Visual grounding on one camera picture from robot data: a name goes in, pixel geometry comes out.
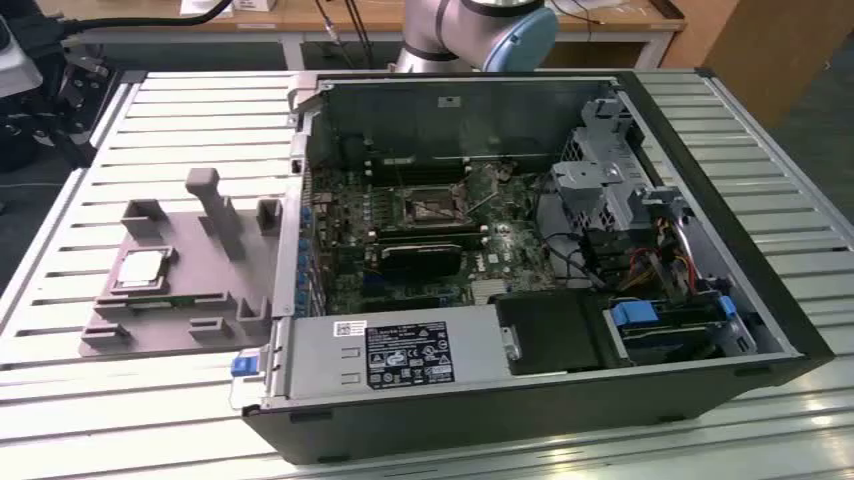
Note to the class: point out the silver square CPU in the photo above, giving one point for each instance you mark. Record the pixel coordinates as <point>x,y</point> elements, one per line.
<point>140,270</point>

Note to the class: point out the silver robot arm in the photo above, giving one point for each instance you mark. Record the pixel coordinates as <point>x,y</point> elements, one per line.
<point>434,30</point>

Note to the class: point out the black RAM slot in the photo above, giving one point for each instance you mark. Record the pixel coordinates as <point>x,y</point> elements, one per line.
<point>427,232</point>
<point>427,162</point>
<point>427,242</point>
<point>427,176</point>

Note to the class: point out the CPU socket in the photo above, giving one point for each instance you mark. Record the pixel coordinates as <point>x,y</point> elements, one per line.
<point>427,210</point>

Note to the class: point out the grey parts rack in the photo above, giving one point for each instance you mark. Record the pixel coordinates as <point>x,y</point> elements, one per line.
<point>194,260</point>

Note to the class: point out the green RAM stick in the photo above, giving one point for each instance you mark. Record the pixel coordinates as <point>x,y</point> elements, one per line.
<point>180,300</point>

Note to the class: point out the blue case latch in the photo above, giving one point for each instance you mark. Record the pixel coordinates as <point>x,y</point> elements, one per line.
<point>244,365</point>

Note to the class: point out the black graphics card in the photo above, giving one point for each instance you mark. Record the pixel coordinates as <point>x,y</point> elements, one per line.
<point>420,260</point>

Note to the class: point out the silver power supply with label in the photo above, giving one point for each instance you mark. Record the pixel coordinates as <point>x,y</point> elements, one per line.
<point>320,350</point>

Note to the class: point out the thin metal locking lever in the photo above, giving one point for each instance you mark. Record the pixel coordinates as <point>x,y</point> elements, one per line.
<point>483,201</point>

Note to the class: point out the green motherboard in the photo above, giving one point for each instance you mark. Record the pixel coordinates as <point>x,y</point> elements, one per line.
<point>507,255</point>

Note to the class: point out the silver chipset heat sink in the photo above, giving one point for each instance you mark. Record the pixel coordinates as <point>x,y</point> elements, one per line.
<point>489,290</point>

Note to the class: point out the silver metal disk bay cage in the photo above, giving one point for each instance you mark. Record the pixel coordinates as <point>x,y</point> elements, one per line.
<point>587,185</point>

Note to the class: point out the wooden desk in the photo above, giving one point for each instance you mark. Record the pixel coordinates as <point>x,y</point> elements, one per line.
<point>621,22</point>

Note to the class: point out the black PC case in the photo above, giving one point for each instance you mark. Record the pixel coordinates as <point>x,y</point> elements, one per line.
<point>534,425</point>

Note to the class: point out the blue disk carrier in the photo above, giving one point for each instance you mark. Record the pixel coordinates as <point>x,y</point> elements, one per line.
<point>634,312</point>

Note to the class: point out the wooden cabinet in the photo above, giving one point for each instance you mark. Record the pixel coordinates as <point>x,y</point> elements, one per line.
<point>767,50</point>

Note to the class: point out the small blue bay latch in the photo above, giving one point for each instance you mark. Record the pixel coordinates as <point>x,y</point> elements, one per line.
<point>726,307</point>

